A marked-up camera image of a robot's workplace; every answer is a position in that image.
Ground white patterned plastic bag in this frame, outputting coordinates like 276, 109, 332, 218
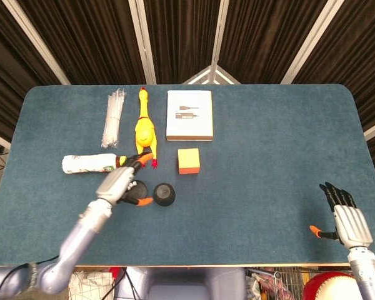
68, 270, 115, 300

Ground white bottle with yellow cap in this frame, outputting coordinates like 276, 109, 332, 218
61, 153, 128, 175

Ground black faceted dome object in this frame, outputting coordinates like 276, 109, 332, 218
152, 182, 176, 208

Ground black cable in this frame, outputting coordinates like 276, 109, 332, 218
0, 254, 60, 300

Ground white flat cardboard box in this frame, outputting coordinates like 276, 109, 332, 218
166, 90, 214, 142

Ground black round lid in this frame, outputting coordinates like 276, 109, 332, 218
124, 180, 149, 203

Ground metal wire basket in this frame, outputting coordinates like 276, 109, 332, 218
246, 267, 351, 300

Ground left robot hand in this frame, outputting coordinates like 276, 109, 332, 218
96, 151, 155, 208

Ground blue felt table cover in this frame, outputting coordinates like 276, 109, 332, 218
0, 83, 375, 268

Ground white diagonal frame brace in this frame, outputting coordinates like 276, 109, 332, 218
182, 67, 212, 85
214, 67, 241, 84

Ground red and white ball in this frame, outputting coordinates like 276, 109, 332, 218
302, 271, 363, 300

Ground orange and yellow cube block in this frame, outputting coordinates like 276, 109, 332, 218
177, 147, 201, 175

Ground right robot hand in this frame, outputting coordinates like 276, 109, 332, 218
309, 182, 374, 250

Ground clear bag of plastic straws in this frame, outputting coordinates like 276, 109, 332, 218
101, 87, 126, 149

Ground dark brown pleated curtain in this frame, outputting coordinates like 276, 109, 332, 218
0, 0, 375, 201

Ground yellow rubber chicken toy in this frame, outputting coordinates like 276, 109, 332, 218
134, 86, 159, 169

